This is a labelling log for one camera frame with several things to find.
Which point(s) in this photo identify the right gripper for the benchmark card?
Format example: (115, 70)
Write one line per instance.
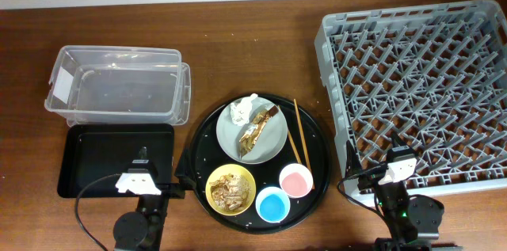
(370, 179)

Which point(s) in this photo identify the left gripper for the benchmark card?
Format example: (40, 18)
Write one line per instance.
(186, 177)

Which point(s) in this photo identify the yellow bowl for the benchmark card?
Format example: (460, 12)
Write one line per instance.
(224, 170)

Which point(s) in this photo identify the food scraps pile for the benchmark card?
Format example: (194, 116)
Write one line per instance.
(230, 192)

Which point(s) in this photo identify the pink cup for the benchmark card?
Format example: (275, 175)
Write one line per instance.
(296, 180)

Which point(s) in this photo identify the gold foil wrapper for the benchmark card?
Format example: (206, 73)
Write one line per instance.
(254, 129)

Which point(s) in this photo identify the blue cup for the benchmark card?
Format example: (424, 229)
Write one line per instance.
(272, 204)

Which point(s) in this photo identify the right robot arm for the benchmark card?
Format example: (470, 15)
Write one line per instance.
(412, 221)

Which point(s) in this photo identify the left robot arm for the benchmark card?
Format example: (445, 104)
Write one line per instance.
(142, 228)

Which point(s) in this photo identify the grey dishwasher rack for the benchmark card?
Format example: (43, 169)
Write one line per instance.
(434, 75)

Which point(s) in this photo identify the round black tray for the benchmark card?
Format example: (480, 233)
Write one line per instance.
(274, 186)

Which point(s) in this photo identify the black rectangular tray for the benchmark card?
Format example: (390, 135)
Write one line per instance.
(93, 151)

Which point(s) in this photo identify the wooden chopstick left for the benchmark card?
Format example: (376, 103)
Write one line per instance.
(291, 140)

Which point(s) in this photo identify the wooden chopstick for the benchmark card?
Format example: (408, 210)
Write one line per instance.
(302, 136)
(291, 140)

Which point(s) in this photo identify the crumpled white napkin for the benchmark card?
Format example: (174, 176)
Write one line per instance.
(240, 110)

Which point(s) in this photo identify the wooden chopstick right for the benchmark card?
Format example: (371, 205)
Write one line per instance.
(302, 136)

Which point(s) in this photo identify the grey plate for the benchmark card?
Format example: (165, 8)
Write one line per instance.
(271, 140)

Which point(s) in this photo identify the clear plastic bin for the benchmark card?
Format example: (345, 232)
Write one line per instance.
(120, 85)

